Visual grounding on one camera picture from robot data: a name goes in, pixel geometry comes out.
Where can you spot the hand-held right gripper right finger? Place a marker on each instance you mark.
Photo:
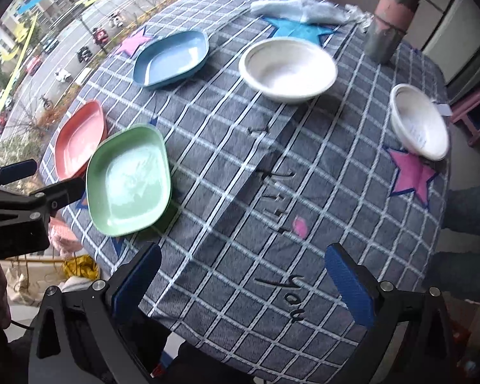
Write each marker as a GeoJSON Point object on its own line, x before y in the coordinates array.
{"type": "Point", "coordinates": [350, 284]}

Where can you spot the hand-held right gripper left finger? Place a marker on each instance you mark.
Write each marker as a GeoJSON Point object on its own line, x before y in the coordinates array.
{"type": "Point", "coordinates": [138, 284]}

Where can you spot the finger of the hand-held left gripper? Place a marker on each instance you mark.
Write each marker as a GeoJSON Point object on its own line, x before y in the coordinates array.
{"type": "Point", "coordinates": [20, 170]}
{"type": "Point", "coordinates": [62, 191]}

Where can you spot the green plate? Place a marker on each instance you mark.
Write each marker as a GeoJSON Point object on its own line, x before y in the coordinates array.
{"type": "Point", "coordinates": [128, 180]}

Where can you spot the blue plate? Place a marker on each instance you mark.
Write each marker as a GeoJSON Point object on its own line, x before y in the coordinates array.
{"type": "Point", "coordinates": [172, 58]}

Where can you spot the white bowl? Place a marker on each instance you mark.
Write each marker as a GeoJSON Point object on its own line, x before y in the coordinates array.
{"type": "Point", "coordinates": [288, 68]}
{"type": "Point", "coordinates": [418, 120]}

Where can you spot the beige cloth bag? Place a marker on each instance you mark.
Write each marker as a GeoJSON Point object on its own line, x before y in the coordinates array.
{"type": "Point", "coordinates": [28, 284]}

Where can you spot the red plate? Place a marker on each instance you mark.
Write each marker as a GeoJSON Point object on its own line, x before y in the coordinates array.
{"type": "Point", "coordinates": [78, 140]}

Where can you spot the yellow bag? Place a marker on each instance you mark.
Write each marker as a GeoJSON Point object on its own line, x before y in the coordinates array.
{"type": "Point", "coordinates": [80, 268]}

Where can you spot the grey checked tablecloth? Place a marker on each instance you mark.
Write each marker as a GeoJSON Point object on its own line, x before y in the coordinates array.
{"type": "Point", "coordinates": [232, 168]}

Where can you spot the white paper slip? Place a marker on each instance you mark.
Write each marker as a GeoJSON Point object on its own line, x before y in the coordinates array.
{"type": "Point", "coordinates": [444, 108]}

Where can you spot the pink stool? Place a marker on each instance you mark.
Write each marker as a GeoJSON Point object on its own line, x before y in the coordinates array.
{"type": "Point", "coordinates": [476, 116]}

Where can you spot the pink and grey cylinder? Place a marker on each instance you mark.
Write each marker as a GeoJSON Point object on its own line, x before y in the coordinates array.
{"type": "Point", "coordinates": [388, 20]}

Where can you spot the crumpled clear plastic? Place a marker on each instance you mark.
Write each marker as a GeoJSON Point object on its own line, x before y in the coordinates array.
{"type": "Point", "coordinates": [362, 16]}

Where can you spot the white cabinet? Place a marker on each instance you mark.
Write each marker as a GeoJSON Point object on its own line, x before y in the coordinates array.
{"type": "Point", "coordinates": [452, 32]}

